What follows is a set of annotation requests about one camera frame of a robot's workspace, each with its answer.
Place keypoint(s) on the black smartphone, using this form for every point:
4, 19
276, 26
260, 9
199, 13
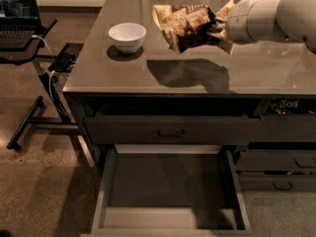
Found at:
63, 62

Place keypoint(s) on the open middle drawer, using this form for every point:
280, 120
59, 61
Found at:
169, 195

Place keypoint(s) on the black laptop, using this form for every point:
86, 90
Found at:
19, 20

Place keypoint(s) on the dark snack bag in drawer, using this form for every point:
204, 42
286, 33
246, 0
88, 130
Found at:
292, 107

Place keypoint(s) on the right top drawer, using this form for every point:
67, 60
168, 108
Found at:
287, 128

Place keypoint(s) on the brown sea salt chip bag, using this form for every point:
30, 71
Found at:
185, 27

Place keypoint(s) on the dark top drawer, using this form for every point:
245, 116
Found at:
172, 121

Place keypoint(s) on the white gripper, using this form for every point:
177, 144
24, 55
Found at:
237, 21

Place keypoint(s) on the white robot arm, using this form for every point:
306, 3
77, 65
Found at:
248, 21

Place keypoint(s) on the black shoe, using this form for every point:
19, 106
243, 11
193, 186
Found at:
5, 233

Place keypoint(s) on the white ceramic bowl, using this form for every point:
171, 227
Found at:
127, 37

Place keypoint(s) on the right bottom drawer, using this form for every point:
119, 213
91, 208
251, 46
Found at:
292, 183

